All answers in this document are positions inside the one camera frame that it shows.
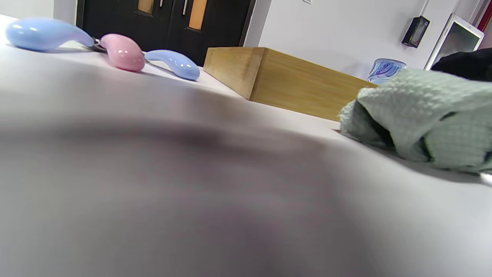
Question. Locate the blue water jug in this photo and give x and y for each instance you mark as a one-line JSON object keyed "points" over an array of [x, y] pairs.
{"points": [[384, 69]]}

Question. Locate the black wall box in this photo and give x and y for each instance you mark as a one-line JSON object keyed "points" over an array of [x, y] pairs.
{"points": [[416, 31]]}

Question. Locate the pink spoon compartment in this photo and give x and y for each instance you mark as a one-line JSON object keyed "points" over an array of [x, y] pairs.
{"points": [[123, 52]]}

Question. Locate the wooden cutlery tray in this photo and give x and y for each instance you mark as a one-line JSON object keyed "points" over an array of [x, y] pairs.
{"points": [[300, 84]]}

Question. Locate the white framed board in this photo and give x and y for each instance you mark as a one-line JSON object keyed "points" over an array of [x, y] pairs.
{"points": [[457, 38]]}

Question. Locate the green fish scale cleaning cloth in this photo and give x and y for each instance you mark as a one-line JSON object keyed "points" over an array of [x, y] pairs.
{"points": [[423, 111]]}

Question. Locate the person's right hand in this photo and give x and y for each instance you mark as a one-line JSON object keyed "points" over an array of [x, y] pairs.
{"points": [[472, 63]]}

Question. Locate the black double door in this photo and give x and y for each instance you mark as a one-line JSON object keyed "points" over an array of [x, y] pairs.
{"points": [[115, 19]]}

